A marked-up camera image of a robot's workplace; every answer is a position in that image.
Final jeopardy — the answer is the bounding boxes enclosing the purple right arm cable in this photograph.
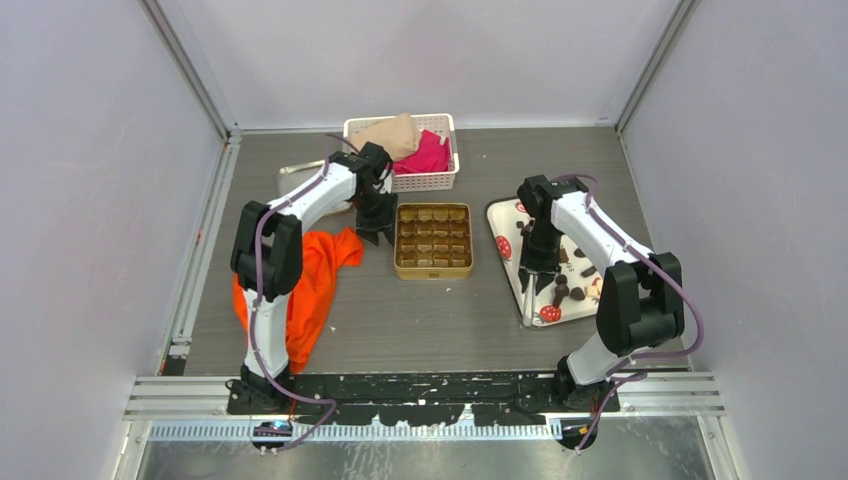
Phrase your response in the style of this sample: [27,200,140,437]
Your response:
[553,173,706,452]

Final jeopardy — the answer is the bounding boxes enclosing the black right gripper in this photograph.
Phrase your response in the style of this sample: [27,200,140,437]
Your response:
[520,221,564,293]

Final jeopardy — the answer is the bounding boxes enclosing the metal tongs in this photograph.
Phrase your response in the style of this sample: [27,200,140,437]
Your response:
[522,273,538,327]

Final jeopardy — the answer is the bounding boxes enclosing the silver box lid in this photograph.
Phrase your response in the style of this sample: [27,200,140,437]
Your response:
[277,160,352,216]

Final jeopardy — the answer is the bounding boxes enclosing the beige cloth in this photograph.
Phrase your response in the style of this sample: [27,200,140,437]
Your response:
[345,113,422,161]

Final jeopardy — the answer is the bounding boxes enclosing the pink cloth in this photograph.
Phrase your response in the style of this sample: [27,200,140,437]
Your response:
[393,130,452,175]

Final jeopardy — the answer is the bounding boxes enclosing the white plastic basket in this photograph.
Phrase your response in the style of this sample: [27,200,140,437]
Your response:
[343,113,460,194]

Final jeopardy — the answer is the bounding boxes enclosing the white slotted cable duct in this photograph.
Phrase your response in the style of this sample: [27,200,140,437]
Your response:
[147,418,562,442]

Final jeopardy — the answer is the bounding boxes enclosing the strawberry pattern tray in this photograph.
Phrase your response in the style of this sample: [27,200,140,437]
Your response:
[486,197,603,328]

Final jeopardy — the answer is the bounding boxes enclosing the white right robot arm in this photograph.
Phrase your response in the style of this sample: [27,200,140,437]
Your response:
[517,175,685,411]

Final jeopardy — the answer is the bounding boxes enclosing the orange cloth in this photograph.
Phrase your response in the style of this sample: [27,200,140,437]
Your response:
[231,226,366,375]

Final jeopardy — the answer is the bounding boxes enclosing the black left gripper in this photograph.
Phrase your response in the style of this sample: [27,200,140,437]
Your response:
[350,188,398,246]

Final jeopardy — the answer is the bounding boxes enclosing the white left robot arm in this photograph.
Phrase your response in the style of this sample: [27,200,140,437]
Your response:
[230,142,398,413]

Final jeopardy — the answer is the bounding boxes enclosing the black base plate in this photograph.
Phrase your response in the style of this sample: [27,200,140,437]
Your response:
[225,371,619,427]

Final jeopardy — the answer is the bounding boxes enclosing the gold chocolate tray box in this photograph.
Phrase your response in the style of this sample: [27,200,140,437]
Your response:
[393,202,474,280]

